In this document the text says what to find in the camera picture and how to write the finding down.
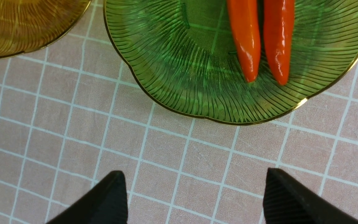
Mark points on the amber ribbed glass plate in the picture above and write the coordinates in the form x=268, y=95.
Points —
x=30, y=25

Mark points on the pink checkered tablecloth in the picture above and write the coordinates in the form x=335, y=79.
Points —
x=72, y=112

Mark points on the orange toy carrot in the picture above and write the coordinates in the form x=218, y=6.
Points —
x=244, y=23
x=278, y=27

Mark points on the green ribbed glass plate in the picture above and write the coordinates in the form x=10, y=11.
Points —
x=181, y=54

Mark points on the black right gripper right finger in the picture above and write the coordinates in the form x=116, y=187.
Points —
x=287, y=201

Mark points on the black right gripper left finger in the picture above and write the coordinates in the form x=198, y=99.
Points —
x=106, y=203

